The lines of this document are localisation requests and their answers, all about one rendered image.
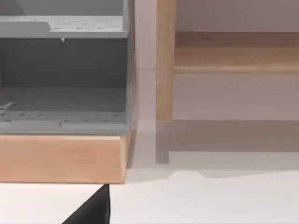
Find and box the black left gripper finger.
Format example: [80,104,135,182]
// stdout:
[61,184,112,224]

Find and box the pale wooden drawer front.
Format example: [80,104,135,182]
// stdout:
[0,123,136,184]

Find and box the grey pierced drawer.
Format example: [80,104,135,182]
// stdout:
[0,0,136,136]

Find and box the open wooden shelf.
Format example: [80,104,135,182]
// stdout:
[155,0,299,124]

